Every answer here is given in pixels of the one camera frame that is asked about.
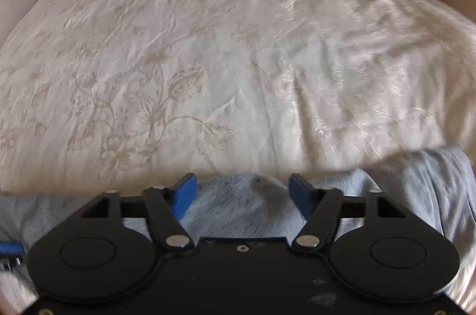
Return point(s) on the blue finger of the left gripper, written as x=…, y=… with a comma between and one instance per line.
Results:
x=11, y=248

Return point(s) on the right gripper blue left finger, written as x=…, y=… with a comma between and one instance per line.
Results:
x=165, y=207

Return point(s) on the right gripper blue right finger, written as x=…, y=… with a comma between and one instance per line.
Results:
x=321, y=210

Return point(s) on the cream floral bedspread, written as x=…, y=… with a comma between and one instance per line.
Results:
x=125, y=94

